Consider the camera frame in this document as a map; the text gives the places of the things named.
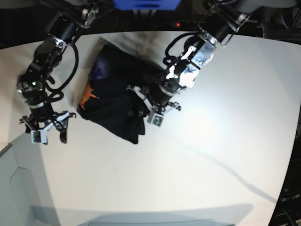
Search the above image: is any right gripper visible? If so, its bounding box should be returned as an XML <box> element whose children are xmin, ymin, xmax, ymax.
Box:
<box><xmin>19</xmin><ymin>103</ymin><xmax>76</xmax><ymax>143</ymax></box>

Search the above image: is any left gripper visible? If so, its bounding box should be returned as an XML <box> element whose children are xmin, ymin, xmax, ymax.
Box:
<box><xmin>126</xmin><ymin>82</ymin><xmax>181</xmax><ymax>115</ymax></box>

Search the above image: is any black T-shirt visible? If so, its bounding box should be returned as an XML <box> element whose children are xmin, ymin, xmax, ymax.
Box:
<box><xmin>77</xmin><ymin>44</ymin><xmax>163</xmax><ymax>144</ymax></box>

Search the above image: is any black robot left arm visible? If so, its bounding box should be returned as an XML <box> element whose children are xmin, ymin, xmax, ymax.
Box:
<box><xmin>129</xmin><ymin>0</ymin><xmax>260</xmax><ymax>117</ymax></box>

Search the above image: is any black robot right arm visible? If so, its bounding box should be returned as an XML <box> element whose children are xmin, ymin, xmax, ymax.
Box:
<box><xmin>16</xmin><ymin>0</ymin><xmax>100</xmax><ymax>145</ymax></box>

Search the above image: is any black power strip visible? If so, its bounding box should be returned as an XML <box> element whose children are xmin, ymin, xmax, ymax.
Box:
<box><xmin>164</xmin><ymin>21</ymin><xmax>198</xmax><ymax>31</ymax></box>

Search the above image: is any blue plastic box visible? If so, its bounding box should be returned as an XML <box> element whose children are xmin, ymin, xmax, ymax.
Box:
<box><xmin>113</xmin><ymin>0</ymin><xmax>181</xmax><ymax>11</ymax></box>

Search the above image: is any black equipment case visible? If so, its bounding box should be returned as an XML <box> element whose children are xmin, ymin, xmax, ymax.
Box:
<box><xmin>270</xmin><ymin>155</ymin><xmax>301</xmax><ymax>226</ymax></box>

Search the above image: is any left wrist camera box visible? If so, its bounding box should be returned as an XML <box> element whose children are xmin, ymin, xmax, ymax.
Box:
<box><xmin>147</xmin><ymin>113</ymin><xmax>164</xmax><ymax>127</ymax></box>

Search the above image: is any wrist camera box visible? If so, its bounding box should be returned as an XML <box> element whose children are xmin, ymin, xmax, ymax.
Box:
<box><xmin>147</xmin><ymin>113</ymin><xmax>164</xmax><ymax>127</ymax></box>
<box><xmin>30</xmin><ymin>130</ymin><xmax>48</xmax><ymax>144</ymax></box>

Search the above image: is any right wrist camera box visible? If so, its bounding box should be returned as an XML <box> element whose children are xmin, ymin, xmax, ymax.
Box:
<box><xmin>30</xmin><ymin>130</ymin><xmax>48</xmax><ymax>144</ymax></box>

